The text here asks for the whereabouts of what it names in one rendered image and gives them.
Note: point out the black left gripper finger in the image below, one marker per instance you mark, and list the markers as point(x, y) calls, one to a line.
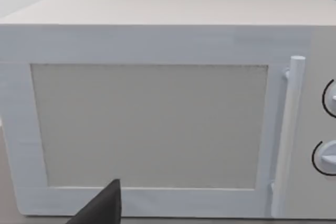
point(106, 207)

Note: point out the white microwave knob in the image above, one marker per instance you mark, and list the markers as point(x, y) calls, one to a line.
point(326, 157)
point(331, 98)

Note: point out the pale microwave door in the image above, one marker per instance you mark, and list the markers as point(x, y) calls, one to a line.
point(147, 124)

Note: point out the pale microwave oven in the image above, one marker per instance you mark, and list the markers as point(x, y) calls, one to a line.
point(168, 11)

